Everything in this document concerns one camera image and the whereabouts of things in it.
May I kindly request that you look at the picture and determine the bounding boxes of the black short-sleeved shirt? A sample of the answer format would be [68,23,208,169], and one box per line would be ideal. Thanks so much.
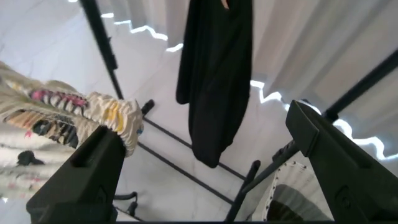
[175,0,253,169]

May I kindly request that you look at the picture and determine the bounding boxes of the cream printed garment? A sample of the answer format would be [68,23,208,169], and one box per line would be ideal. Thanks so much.
[0,60,144,200]

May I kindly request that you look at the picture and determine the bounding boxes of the white laundry basket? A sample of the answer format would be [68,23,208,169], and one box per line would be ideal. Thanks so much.
[251,160,333,222]

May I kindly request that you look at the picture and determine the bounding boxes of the black clothes rack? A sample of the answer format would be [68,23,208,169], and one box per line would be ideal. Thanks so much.
[79,0,398,222]

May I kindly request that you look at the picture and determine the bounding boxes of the black cable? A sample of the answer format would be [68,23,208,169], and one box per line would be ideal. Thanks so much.
[113,191,139,218]

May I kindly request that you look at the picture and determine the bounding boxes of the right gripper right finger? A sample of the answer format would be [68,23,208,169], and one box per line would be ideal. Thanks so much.
[285,99,398,222]

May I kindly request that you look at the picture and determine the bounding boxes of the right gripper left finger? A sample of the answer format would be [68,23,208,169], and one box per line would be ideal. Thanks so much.
[26,125,127,222]

